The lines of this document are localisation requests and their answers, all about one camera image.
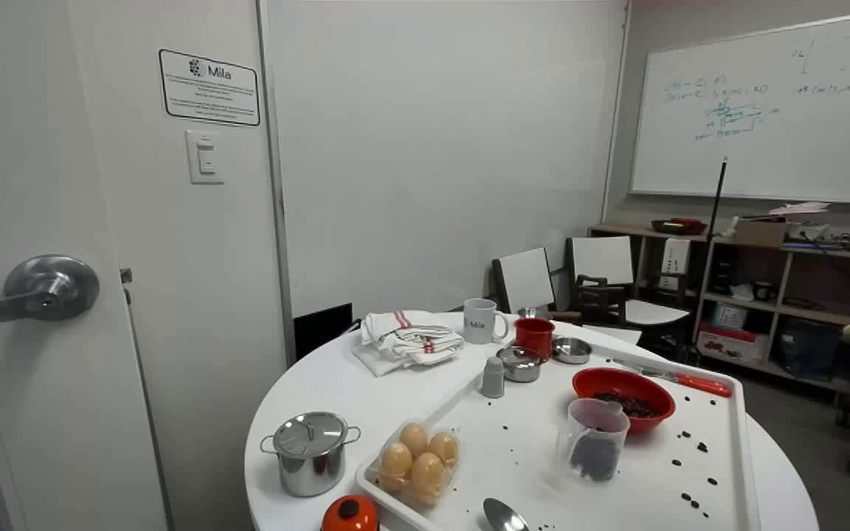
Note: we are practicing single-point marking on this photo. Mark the clear plastic jug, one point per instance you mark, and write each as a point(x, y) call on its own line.
point(590, 438)

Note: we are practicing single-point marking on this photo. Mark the small steel bowl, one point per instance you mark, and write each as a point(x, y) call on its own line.
point(574, 352)

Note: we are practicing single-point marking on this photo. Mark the red bowl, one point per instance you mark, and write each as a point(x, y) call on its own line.
point(642, 399)

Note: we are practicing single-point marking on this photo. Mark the white mug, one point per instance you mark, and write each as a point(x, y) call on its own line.
point(482, 324)

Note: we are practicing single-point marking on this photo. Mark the white and red cloth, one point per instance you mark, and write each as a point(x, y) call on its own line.
point(404, 340)

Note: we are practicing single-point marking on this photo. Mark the red mug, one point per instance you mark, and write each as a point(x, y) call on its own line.
point(536, 337)

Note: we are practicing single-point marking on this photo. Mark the grey salt shaker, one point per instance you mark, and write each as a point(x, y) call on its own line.
point(493, 379)

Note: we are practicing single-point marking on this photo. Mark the eggs in clear container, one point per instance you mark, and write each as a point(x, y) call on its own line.
point(416, 466)

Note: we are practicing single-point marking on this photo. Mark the steel pot with lid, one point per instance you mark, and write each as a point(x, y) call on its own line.
point(311, 454)

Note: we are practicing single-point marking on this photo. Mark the white plastic tray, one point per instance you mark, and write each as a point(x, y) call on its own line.
point(690, 474)

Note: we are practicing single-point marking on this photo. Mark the orange round object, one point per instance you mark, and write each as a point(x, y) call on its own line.
point(353, 516)

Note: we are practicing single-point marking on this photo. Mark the whiteboard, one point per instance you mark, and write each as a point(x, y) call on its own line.
point(761, 116)

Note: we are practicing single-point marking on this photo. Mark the wooden shelf unit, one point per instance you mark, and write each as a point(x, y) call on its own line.
point(751, 305)

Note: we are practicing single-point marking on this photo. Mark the white light switch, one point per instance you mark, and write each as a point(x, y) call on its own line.
point(202, 162)

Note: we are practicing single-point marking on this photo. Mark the red-handled spoon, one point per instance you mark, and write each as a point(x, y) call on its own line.
point(502, 517)

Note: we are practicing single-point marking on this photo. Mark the wall sign plate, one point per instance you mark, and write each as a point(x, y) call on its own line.
point(206, 91)

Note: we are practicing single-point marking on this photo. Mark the red-handled fork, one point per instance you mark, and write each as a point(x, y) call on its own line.
point(680, 376)

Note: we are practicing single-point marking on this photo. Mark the metal door handle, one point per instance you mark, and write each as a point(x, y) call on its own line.
point(49, 287)

